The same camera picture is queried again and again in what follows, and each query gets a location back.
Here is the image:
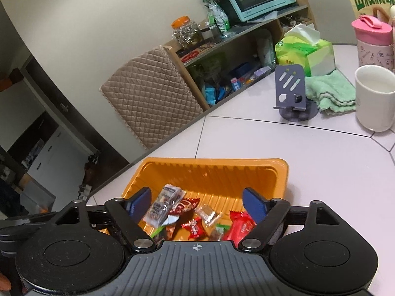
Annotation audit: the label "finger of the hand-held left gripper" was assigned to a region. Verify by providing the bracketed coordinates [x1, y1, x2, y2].
[0, 212, 58, 226]

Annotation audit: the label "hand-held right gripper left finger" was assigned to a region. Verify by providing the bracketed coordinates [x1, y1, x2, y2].
[52, 186, 158, 253]

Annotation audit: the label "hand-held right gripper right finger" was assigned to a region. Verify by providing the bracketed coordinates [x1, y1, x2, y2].
[237, 186, 338, 253]

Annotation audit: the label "grey snack packet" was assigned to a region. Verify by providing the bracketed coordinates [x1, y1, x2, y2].
[143, 184, 186, 227]

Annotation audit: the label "large red snack packet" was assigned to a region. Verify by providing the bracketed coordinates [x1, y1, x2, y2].
[220, 210, 257, 247]

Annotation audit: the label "long green snack packet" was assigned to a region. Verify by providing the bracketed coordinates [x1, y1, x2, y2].
[150, 214, 181, 241]

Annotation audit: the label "green twist candy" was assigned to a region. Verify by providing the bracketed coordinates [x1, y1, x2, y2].
[211, 223, 229, 241]

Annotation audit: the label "dark red wafer bar packet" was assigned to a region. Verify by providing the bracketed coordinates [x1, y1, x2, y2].
[168, 198, 200, 216]

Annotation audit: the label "clear candy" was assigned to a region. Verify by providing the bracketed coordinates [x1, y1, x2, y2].
[194, 204, 223, 226]

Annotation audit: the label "orange plastic tray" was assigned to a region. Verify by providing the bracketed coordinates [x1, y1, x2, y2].
[88, 157, 290, 247]

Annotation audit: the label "small red candy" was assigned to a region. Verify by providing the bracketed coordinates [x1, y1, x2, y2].
[181, 217, 206, 239]

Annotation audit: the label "person's left hand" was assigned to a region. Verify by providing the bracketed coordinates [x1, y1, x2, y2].
[0, 271, 12, 291]

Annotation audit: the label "white cabinet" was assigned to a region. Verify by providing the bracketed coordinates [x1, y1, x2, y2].
[6, 111, 93, 198]

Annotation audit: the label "dark door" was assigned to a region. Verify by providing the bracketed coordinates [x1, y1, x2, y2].
[23, 54, 130, 192]

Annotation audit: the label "chair with beige quilted cover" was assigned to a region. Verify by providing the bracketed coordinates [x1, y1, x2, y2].
[99, 45, 204, 150]

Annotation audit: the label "light blue packets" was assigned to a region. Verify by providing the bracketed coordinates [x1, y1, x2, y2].
[202, 83, 230, 105]

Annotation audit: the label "grey metal phone stand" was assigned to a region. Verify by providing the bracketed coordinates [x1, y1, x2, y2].
[273, 64, 319, 122]

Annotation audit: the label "blue box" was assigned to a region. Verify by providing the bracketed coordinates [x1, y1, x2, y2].
[230, 62, 258, 76]

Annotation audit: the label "green cloth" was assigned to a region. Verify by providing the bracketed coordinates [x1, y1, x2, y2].
[305, 70, 358, 113]

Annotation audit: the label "white cup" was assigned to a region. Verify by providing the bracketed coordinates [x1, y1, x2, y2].
[354, 65, 395, 133]

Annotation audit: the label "green tissue pack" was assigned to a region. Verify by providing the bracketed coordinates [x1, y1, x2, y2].
[275, 24, 336, 77]

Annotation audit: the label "white plastic bag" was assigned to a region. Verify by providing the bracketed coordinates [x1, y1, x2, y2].
[256, 29, 277, 67]

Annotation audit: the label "clear jar with orange lid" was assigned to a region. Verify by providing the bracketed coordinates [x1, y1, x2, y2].
[171, 16, 204, 48]

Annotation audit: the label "green white bags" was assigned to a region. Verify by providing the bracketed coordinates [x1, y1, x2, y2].
[202, 0, 232, 34]

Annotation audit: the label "pink lidded cup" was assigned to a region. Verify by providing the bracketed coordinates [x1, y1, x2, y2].
[351, 14, 395, 71]

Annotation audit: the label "white thermos bottle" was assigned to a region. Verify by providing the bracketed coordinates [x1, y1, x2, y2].
[389, 4, 395, 47]

